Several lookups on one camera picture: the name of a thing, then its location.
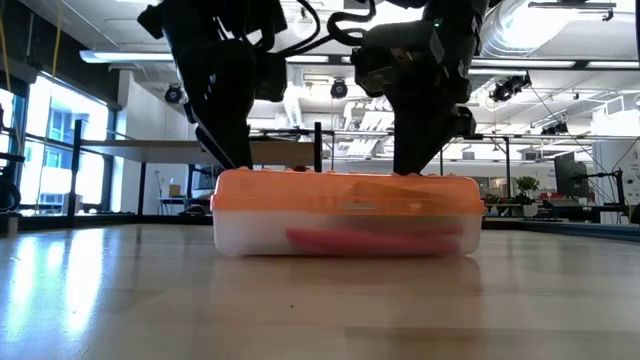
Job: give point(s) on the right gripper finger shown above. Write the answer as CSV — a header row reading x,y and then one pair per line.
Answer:
x,y
464,122
420,135

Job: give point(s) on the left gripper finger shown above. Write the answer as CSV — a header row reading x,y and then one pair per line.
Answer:
x,y
205,135
225,115

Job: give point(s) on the clear box with orange lid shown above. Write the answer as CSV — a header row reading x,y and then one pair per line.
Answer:
x,y
260,200

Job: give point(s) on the pink pen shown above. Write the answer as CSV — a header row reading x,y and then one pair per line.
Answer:
x,y
360,242

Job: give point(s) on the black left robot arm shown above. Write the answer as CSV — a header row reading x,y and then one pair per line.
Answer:
x,y
150,20

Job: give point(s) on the black round ceiling spotlight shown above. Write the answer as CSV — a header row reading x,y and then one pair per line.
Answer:
x,y
339,89
173,93

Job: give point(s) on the black ceiling track lamp cluster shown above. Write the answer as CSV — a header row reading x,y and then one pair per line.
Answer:
x,y
507,89

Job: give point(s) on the wooden shelf board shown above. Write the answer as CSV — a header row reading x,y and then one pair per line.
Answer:
x,y
150,151

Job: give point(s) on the green potted plant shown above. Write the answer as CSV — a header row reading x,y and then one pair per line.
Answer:
x,y
527,186

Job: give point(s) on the long ceiling light strip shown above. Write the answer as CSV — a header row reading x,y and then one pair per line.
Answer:
x,y
125,56

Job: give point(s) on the black computer monitor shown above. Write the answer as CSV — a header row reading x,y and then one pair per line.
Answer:
x,y
571,177

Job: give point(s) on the large glass window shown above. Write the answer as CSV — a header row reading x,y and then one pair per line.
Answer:
x,y
65,125

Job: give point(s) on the dark long desk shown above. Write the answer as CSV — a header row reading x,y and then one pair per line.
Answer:
x,y
575,217

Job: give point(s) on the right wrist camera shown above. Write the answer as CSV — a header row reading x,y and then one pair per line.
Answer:
x,y
372,72

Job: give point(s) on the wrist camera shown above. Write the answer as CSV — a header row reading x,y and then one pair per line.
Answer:
x,y
271,77
372,72

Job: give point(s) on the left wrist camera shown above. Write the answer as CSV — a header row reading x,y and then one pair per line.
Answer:
x,y
271,77

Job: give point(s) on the silver ventilation duct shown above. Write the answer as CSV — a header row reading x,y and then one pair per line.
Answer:
x,y
520,40

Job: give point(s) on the black aluminium rig frame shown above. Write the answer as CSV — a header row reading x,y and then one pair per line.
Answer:
x,y
317,145

